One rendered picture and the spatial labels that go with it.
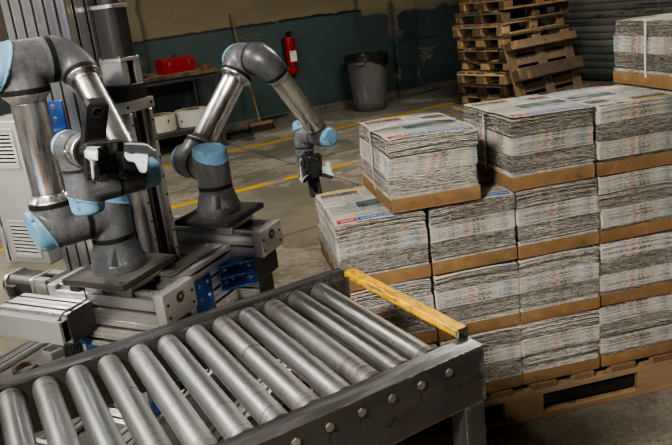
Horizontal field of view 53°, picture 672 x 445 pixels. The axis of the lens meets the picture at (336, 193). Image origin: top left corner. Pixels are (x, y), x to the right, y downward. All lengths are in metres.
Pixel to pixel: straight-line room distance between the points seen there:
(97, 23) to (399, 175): 0.98
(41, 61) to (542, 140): 1.44
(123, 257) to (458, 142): 1.01
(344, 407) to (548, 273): 1.25
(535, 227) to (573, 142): 0.29
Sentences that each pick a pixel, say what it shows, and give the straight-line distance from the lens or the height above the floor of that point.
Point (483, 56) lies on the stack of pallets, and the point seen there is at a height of 0.63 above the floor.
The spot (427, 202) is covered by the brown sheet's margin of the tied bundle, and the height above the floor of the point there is 0.85.
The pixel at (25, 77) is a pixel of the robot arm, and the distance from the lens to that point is 1.81.
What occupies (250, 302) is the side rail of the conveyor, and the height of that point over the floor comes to 0.80.
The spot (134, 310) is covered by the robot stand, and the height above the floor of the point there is 0.71.
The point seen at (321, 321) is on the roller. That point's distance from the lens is 1.53.
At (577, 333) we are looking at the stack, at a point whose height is 0.30.
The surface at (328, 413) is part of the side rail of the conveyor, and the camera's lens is 1.20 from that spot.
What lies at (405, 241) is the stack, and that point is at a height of 0.74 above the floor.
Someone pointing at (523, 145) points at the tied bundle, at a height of 0.98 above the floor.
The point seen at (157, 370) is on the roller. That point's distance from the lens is 1.44.
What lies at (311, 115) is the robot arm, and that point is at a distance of 2.51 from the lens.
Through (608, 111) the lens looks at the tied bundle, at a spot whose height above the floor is 1.04.
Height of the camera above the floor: 1.46
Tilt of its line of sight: 16 degrees down
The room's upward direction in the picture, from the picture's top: 7 degrees counter-clockwise
